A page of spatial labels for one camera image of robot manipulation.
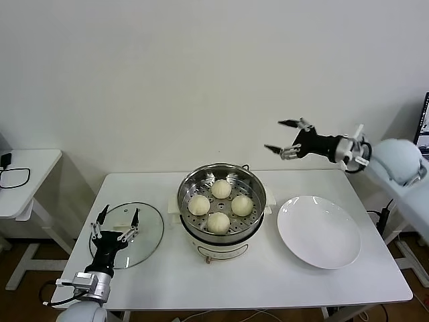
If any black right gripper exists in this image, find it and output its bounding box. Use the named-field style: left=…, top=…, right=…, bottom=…
left=263, top=117, right=339, bottom=164

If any white electric cooker base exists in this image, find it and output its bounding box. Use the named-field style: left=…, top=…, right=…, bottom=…
left=170, top=206, right=274, bottom=266

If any round glass pot lid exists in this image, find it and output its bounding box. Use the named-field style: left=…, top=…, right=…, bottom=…
left=88, top=201, right=165, bottom=269

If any black looped cable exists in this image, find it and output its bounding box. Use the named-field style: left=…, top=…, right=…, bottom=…
left=0, top=166, right=33, bottom=191

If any stainless steel steamer basket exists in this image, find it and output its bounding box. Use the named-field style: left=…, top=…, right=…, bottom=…
left=167, top=162, right=278, bottom=244

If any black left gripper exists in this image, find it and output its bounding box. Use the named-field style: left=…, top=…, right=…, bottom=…
left=85, top=204, right=141, bottom=276

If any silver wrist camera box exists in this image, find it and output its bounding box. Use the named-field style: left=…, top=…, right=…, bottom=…
left=56, top=271, right=99, bottom=296
left=340, top=123, right=373, bottom=174

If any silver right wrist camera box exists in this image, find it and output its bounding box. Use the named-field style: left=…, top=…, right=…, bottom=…
left=340, top=123, right=373, bottom=174

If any white round plate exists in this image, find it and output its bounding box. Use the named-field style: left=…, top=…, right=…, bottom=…
left=277, top=195, right=363, bottom=270

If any white floor cable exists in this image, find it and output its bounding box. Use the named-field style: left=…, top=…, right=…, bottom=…
left=182, top=309, right=286, bottom=322

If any dark open laptop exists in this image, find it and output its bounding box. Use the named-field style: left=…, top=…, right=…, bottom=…
left=414, top=92, right=429, bottom=155

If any white side table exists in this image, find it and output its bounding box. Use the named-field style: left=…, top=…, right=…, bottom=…
left=0, top=148, right=78, bottom=291

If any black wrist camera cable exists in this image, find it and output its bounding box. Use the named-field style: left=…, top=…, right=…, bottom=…
left=38, top=283, right=78, bottom=308

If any white steamed baozi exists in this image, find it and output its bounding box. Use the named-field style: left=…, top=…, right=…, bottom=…
left=188, top=195, right=211, bottom=216
left=206, top=211, right=231, bottom=235
left=231, top=195, right=254, bottom=217
left=210, top=179, right=233, bottom=200

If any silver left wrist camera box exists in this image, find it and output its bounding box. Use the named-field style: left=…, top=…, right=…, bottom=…
left=56, top=271, right=99, bottom=296

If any black power cable with plug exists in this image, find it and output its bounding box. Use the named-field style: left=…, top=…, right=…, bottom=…
left=367, top=198, right=395, bottom=235

